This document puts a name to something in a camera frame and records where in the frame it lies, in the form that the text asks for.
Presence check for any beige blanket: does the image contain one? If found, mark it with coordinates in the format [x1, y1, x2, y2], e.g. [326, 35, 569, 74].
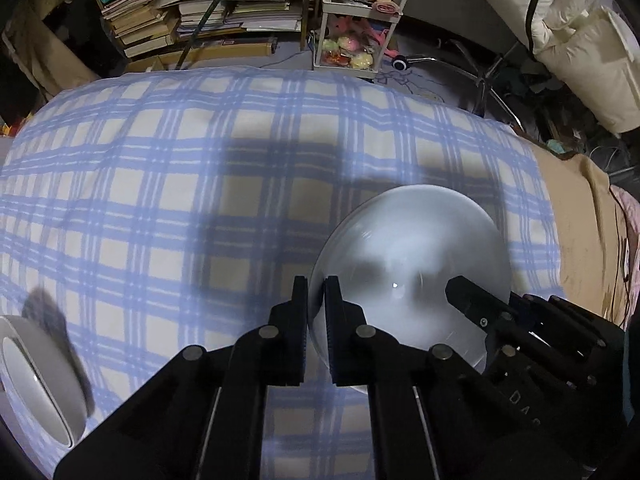
[532, 145, 630, 326]

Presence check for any blue plaid tablecloth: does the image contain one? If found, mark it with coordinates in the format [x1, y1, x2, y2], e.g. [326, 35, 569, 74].
[0, 65, 566, 480]

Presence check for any stack of books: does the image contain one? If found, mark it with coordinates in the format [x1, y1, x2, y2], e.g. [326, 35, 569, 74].
[101, 0, 179, 60]

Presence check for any cream duvet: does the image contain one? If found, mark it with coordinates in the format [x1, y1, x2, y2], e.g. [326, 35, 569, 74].
[486, 0, 639, 136]

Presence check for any cherry plate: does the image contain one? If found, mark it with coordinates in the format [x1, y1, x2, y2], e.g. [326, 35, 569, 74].
[1, 315, 88, 448]

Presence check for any white metal cart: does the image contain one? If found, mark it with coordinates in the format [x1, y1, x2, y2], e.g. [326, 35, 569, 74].
[312, 0, 408, 80]

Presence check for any office chair base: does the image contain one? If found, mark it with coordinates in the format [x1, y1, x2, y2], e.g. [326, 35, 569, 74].
[390, 39, 526, 133]

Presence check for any plain white bowl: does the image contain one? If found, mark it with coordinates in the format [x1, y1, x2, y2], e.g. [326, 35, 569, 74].
[309, 184, 511, 370]

